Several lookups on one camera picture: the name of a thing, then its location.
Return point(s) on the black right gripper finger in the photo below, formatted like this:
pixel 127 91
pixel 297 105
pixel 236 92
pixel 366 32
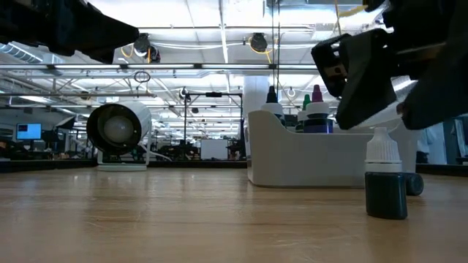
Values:
pixel 438 98
pixel 369 80

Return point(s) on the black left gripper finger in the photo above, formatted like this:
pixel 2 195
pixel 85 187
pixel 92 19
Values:
pixel 102 33

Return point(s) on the large violet food coloring bottle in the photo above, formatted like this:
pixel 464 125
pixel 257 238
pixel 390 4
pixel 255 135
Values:
pixel 317 126

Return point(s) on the small dark green bottle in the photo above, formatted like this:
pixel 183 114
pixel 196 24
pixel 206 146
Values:
pixel 385 197

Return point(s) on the white building pillar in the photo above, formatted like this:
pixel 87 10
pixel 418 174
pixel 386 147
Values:
pixel 252 95

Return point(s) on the white cylindrical projector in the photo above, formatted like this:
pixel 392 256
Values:
pixel 118 128

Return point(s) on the white plastic bin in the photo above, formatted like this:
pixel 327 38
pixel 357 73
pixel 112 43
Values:
pixel 311 160

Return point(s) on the lit computer monitor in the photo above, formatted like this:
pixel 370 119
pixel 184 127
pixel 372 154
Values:
pixel 29 130

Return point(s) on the white board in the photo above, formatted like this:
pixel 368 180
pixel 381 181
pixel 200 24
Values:
pixel 214 149

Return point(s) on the black gantry frame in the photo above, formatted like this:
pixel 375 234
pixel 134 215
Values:
pixel 214 94

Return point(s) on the black aluminium table frame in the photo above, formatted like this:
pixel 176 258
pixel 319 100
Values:
pixel 44 165

